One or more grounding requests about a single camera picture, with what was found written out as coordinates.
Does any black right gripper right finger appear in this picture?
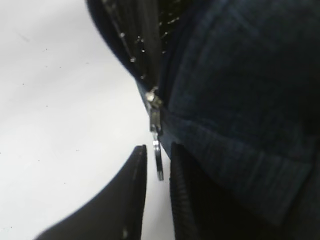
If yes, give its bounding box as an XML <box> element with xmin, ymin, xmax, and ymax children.
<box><xmin>170</xmin><ymin>143</ymin><xmax>275</xmax><ymax>240</ymax></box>

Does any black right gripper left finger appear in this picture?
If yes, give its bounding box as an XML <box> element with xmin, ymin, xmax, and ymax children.
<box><xmin>37</xmin><ymin>145</ymin><xmax>147</xmax><ymax>240</ymax></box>

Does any silver zipper pull ring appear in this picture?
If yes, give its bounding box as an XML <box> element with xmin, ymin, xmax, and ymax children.
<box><xmin>145</xmin><ymin>86</ymin><xmax>165</xmax><ymax>182</ymax></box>

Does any navy blue fabric bag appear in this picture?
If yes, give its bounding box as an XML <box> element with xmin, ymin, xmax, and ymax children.
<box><xmin>87</xmin><ymin>0</ymin><xmax>320</xmax><ymax>240</ymax></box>

